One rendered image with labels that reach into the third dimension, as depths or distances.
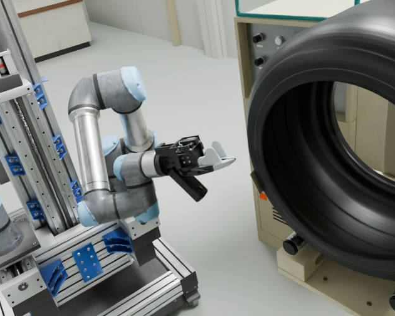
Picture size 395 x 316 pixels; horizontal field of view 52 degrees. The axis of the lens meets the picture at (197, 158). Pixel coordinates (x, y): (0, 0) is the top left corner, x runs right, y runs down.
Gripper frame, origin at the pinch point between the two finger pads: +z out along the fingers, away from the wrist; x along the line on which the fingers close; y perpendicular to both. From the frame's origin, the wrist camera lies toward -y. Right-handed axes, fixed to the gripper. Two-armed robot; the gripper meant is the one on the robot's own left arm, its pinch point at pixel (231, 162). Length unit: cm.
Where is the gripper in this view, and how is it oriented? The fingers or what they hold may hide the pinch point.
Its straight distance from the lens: 99.2
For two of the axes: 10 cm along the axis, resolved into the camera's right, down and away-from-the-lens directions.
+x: 4.4, -4.4, 7.8
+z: 8.4, -1.1, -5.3
